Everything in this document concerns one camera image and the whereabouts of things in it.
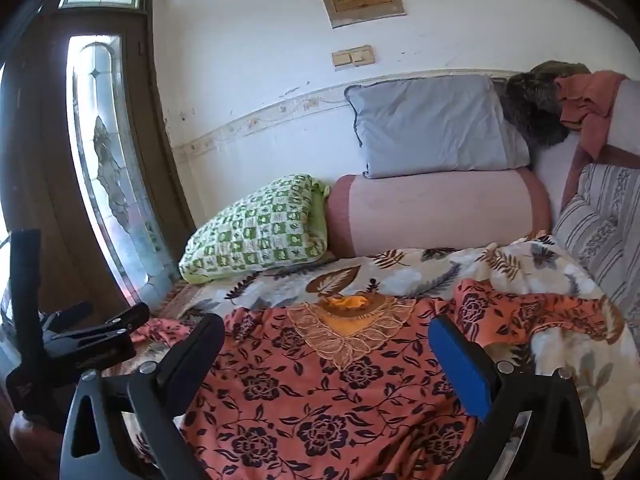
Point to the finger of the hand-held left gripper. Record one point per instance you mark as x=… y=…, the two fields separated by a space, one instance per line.
x=67 y=317
x=115 y=325

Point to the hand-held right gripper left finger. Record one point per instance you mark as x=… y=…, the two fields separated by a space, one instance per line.
x=192 y=355

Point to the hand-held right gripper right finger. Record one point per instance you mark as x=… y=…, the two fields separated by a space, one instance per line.
x=460 y=360

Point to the orange black floral garment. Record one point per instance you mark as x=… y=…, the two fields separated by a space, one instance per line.
x=310 y=400

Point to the leaf print quilted blanket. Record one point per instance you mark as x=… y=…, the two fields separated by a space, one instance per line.
x=430 y=270

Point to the green checked pillow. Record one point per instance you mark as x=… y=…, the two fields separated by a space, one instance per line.
x=255 y=230

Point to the wooden door with stained glass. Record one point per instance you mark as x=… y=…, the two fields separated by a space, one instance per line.
x=50 y=160

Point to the pink bolster pillow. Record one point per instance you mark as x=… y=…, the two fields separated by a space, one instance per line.
x=435 y=210

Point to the grey striped cushion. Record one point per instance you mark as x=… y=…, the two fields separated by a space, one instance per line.
x=600 y=220

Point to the pale maroon-edged cushion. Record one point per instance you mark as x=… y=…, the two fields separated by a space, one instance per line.
x=550 y=175

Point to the grey pillow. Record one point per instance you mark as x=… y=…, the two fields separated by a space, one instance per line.
x=430 y=125

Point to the dark furry cloth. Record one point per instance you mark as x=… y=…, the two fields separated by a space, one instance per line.
x=535 y=105

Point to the rust coloured cloth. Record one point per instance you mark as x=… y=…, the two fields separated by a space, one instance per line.
x=590 y=105

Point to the gold double light switch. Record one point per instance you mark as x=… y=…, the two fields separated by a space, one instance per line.
x=352 y=56

